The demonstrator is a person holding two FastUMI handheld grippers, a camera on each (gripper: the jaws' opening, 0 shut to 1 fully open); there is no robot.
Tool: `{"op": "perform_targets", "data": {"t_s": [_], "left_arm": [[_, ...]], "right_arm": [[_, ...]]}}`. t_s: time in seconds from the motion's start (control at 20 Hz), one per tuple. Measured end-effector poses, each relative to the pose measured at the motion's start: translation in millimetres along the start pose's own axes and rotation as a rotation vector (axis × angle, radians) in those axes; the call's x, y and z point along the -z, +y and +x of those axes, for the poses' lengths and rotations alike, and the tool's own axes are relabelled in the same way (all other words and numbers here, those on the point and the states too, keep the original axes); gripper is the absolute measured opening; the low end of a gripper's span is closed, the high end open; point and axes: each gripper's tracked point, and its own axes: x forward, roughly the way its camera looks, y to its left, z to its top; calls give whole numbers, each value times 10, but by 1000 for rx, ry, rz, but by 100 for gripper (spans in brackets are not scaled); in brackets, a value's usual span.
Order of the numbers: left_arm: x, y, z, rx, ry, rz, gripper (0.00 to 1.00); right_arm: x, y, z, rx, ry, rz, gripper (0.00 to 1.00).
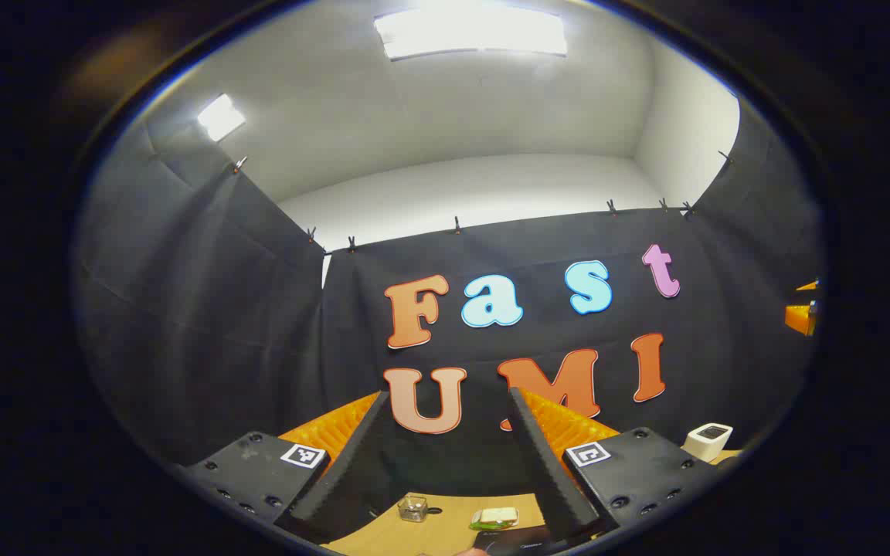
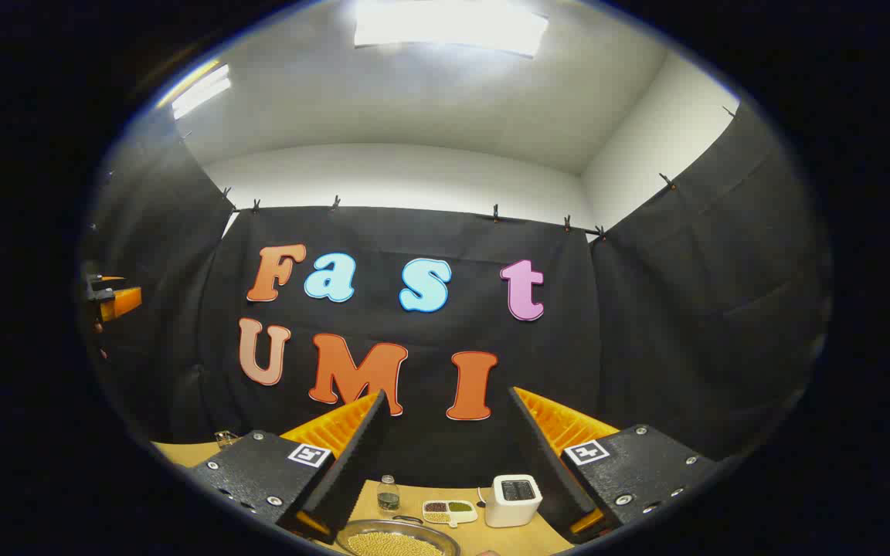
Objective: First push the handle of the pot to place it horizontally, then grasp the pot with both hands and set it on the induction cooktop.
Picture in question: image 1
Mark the white toaster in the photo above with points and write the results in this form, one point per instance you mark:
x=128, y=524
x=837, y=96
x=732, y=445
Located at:
x=704, y=444

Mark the small ceiling light panel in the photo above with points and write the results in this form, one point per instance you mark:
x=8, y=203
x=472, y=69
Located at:
x=221, y=117

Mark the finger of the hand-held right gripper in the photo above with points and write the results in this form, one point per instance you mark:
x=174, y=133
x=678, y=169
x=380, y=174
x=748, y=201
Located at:
x=800, y=318

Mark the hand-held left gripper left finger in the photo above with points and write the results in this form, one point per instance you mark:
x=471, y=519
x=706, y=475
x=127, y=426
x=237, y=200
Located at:
x=352, y=471

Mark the large ceiling light panel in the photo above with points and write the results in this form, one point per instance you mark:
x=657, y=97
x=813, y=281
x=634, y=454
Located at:
x=468, y=31

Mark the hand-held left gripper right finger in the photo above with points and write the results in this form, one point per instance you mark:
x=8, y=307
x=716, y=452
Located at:
x=545, y=471

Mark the black induction cooktop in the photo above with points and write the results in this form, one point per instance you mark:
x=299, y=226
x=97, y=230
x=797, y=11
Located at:
x=514, y=540

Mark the row of black cloth clips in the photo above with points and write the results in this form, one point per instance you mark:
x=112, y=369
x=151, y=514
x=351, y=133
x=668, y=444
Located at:
x=351, y=244

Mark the sandwich with lettuce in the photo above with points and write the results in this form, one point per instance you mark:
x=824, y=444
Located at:
x=497, y=516

